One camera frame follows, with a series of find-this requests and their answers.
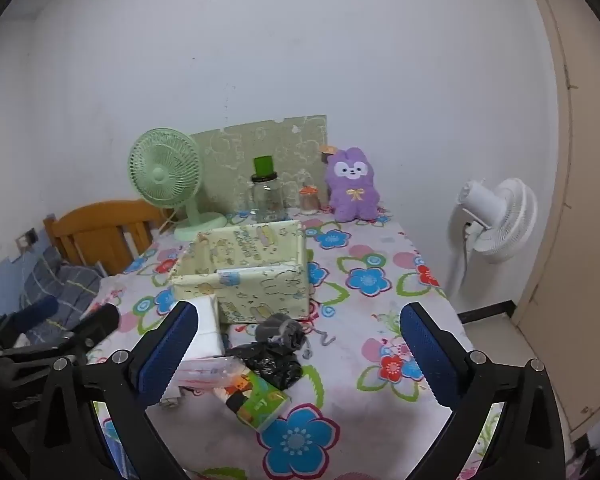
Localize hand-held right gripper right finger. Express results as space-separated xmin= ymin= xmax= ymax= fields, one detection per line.
xmin=399 ymin=302 xmax=573 ymax=480

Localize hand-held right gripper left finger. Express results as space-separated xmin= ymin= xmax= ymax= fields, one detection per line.
xmin=30 ymin=301 xmax=199 ymax=480

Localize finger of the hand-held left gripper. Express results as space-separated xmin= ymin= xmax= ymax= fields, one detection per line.
xmin=0 ymin=295 xmax=61 ymax=336
xmin=50 ymin=303 xmax=121 ymax=361

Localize white cloth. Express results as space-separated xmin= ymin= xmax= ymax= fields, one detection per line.
xmin=180 ymin=294 xmax=226 ymax=361

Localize green bear-print tissue packet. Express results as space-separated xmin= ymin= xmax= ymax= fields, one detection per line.
xmin=215 ymin=367 xmax=292 ymax=433

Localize pale yellow printed storage box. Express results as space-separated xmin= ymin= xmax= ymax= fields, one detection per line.
xmin=171 ymin=220 xmax=312 ymax=325

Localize grey socks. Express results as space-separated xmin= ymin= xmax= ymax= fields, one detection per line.
xmin=256 ymin=313 xmax=312 ymax=358

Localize black plastic bag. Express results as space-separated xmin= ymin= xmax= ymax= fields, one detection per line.
xmin=230 ymin=342 xmax=303 ymax=391

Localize grey plaid pillow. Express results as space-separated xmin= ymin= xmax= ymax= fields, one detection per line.
xmin=17 ymin=247 xmax=103 ymax=341

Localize pink folded cloth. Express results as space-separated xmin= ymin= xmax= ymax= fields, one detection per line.
xmin=172 ymin=355 xmax=246 ymax=391

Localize light blue board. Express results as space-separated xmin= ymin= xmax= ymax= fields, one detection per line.
xmin=0 ymin=242 xmax=46 ymax=321

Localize wooden headboard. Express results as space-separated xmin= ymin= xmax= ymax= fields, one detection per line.
xmin=43 ymin=200 xmax=168 ymax=276

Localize white standing fan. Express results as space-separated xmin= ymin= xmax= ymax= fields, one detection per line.
xmin=447 ymin=177 xmax=538 ymax=311

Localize green desk fan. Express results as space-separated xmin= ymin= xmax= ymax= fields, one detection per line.
xmin=128 ymin=128 xmax=228 ymax=242

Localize purple plush toy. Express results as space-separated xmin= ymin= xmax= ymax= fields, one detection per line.
xmin=326 ymin=147 xmax=381 ymax=222

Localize glass jar with green lid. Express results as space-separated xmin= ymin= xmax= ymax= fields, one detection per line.
xmin=250 ymin=156 xmax=285 ymax=223

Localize beige door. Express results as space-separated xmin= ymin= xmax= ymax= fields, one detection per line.
xmin=512 ymin=0 xmax=600 ymax=436

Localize green patterned board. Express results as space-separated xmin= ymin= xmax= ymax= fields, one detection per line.
xmin=189 ymin=115 xmax=328 ymax=221

